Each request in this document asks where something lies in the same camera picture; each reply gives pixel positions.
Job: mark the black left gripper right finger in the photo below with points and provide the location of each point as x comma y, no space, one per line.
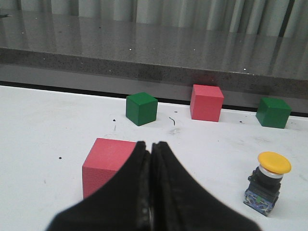
180,203

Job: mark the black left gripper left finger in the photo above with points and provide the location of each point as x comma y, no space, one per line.
122,204

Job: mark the yellow push button switch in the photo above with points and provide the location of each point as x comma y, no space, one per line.
265,182

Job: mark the pink cube near gripper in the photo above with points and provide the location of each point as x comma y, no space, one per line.
104,160

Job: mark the green cube at left edge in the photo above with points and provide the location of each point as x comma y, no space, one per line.
141,108

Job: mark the grey stone counter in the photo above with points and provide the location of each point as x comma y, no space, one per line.
87,54

